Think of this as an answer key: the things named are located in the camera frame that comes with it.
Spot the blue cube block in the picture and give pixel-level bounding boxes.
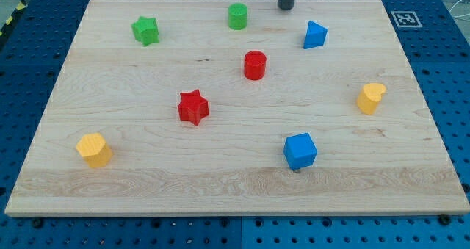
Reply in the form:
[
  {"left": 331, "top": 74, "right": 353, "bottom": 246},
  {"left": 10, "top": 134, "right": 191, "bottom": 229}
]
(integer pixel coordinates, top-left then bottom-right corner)
[{"left": 283, "top": 133, "right": 317, "bottom": 170}]

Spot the yellow black hazard tape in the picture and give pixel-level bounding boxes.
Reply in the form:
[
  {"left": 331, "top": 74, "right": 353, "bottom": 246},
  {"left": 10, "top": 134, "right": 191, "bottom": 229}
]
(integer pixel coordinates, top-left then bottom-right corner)
[{"left": 1, "top": 0, "right": 28, "bottom": 39}]

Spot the red cylinder block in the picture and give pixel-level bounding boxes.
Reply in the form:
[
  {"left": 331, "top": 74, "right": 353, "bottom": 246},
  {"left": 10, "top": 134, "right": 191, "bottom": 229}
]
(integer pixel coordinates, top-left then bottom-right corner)
[{"left": 244, "top": 51, "right": 267, "bottom": 81}]

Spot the green cylinder block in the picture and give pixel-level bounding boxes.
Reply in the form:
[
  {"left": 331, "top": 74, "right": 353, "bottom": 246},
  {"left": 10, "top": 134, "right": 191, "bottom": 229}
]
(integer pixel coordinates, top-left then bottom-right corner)
[{"left": 228, "top": 3, "right": 248, "bottom": 30}]

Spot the red star block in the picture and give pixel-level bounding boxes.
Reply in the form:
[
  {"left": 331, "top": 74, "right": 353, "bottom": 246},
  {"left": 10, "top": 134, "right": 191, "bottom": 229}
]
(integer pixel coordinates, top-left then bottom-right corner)
[{"left": 178, "top": 89, "right": 209, "bottom": 126}]

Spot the yellow hexagon block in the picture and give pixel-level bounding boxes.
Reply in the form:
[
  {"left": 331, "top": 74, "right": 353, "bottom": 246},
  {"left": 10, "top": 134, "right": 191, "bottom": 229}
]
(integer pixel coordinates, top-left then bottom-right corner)
[{"left": 76, "top": 133, "right": 113, "bottom": 168}]

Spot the yellow heart block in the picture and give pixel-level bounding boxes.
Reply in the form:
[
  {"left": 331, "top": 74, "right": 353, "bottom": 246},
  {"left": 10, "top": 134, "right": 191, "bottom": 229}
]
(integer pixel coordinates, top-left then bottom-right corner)
[{"left": 356, "top": 83, "right": 387, "bottom": 115}]

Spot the green star block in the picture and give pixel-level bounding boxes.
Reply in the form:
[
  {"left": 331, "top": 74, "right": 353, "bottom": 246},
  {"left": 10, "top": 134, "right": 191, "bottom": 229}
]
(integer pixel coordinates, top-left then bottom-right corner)
[{"left": 131, "top": 16, "right": 159, "bottom": 46}]

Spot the white fiducial marker tag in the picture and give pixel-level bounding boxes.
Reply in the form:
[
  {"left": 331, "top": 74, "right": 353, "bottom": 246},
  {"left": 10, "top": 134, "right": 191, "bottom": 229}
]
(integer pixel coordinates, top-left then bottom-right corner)
[{"left": 391, "top": 10, "right": 422, "bottom": 29}]

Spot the light wooden board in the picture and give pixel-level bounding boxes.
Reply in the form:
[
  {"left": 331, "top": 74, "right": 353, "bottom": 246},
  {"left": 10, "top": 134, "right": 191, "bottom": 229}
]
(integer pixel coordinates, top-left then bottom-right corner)
[{"left": 5, "top": 0, "right": 469, "bottom": 217}]

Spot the blue triangle block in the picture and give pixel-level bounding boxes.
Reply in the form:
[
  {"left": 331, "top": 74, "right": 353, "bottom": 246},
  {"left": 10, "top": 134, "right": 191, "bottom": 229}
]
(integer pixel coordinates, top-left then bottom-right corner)
[{"left": 303, "top": 21, "right": 328, "bottom": 49}]

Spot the white cable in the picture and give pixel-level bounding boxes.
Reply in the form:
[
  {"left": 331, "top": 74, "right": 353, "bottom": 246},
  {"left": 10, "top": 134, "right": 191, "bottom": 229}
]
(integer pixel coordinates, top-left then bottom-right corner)
[{"left": 448, "top": 0, "right": 470, "bottom": 24}]

